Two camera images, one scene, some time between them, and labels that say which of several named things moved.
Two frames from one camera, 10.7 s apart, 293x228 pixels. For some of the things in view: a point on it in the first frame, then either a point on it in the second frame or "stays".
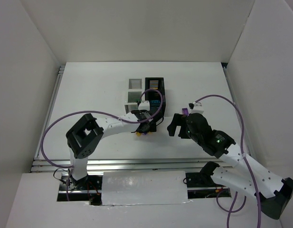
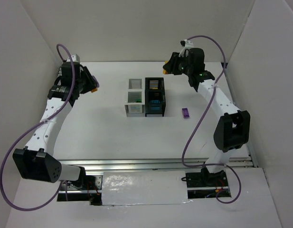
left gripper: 148,127 → 88,79
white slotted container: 136,87 stays
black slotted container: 154,97 stays
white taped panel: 129,188 stays
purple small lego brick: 184,111 stays
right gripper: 182,126 → 173,62
